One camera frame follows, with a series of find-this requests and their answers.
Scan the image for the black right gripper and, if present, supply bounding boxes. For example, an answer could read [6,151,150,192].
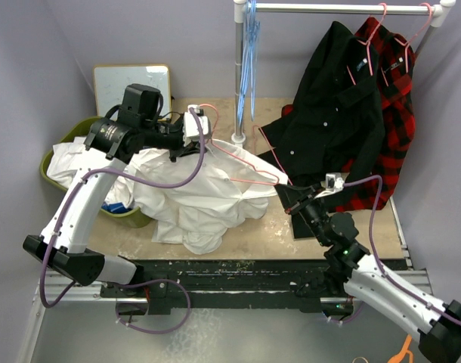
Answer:
[274,182,330,247]

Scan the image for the white button shirt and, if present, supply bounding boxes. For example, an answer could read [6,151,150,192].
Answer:
[133,139,288,255]

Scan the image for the pink wire hanger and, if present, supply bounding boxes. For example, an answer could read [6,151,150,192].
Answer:
[198,104,289,186]

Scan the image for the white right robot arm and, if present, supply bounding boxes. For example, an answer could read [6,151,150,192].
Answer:
[275,184,461,362]

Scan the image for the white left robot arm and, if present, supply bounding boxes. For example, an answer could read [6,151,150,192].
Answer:
[23,83,209,296]

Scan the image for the black shirt on hanger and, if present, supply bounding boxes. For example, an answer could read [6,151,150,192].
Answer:
[255,20,387,240]

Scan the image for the blue plaid shirt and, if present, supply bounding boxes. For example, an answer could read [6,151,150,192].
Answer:
[102,203,129,214]

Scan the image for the white shirt in basket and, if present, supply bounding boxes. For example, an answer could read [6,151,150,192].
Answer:
[45,136,137,207]

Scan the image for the pink hanger holding black shirt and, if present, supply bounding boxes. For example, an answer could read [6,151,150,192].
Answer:
[343,2,388,87]

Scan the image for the red black plaid shirt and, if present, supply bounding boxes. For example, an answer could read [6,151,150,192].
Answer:
[281,16,418,213]

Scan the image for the pink hanger holding plaid shirt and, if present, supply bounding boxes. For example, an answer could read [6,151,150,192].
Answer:
[379,2,433,87]

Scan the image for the orange plastic hanger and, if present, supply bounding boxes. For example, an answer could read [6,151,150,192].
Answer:
[388,334,414,363]

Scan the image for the yellow framed whiteboard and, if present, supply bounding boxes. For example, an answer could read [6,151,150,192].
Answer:
[93,64,172,116]

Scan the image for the green laundry basket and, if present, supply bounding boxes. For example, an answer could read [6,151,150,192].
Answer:
[39,116,150,228]

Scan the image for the metal clothes rack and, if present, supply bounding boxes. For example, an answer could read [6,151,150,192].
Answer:
[231,1,456,147]

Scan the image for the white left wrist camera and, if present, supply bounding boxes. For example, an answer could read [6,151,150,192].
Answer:
[183,104,211,146]

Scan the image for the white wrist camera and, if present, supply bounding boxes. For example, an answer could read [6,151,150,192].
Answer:
[315,172,345,199]
[183,104,211,146]

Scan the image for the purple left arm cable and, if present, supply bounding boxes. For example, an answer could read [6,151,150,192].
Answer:
[39,107,207,309]

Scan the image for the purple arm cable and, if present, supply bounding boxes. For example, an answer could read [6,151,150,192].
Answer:
[39,107,207,309]
[342,175,461,328]

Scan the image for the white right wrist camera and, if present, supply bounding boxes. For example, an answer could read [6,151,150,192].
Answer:
[315,172,345,199]

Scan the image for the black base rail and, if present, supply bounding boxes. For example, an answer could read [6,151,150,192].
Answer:
[101,259,350,315]

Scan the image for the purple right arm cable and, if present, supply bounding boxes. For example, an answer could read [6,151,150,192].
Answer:
[342,175,461,328]

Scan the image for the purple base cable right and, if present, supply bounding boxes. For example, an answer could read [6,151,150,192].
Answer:
[323,300,367,327]

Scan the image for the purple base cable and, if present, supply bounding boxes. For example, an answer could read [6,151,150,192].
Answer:
[323,300,367,327]
[115,278,192,336]

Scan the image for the blue wire hangers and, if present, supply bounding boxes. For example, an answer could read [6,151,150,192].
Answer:
[237,1,261,126]

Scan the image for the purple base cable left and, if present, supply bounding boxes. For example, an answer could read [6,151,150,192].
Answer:
[115,278,192,336]

